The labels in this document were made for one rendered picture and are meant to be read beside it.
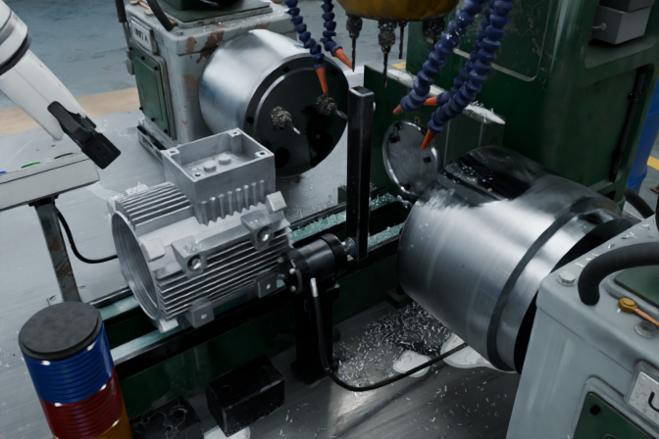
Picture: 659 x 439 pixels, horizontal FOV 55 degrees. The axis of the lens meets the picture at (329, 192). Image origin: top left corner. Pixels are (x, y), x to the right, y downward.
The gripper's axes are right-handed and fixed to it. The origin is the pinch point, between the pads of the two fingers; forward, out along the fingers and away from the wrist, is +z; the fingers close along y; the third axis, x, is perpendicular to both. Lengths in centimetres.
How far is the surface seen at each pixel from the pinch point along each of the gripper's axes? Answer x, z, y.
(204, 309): -5.3, 19.9, 15.7
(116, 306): -15.1, 21.3, 0.9
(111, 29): 50, 163, -416
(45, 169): -8.7, 6.7, -16.4
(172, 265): -3.9, 12.4, 13.5
